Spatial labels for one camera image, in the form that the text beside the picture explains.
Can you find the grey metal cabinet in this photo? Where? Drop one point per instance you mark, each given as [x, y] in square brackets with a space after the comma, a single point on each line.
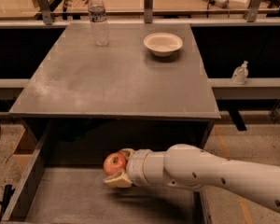
[123, 80]

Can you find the grey metal bracket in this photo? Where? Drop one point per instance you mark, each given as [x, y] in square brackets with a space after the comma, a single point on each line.
[148, 11]
[252, 10]
[47, 16]

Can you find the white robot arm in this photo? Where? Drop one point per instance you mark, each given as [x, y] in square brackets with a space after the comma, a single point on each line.
[187, 167]

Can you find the grey metal bracket right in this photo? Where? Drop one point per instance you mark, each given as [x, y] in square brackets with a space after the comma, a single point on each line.
[252, 10]

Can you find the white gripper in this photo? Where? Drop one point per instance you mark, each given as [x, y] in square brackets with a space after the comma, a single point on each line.
[135, 168]

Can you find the clear plastic water bottle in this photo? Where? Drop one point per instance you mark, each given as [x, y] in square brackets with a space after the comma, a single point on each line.
[99, 25]

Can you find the grey metal bracket middle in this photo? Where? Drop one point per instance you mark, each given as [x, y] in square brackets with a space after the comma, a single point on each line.
[148, 11]

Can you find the grey metal bracket left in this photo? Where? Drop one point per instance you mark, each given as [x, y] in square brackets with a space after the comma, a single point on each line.
[47, 16]

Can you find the grey open top drawer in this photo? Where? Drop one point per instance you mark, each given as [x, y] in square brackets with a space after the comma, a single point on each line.
[63, 181]

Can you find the white paper bowl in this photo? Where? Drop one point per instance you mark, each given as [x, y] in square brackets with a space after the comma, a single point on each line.
[163, 44]

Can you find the red apple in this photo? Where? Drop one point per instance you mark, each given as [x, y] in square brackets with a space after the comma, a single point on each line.
[114, 162]

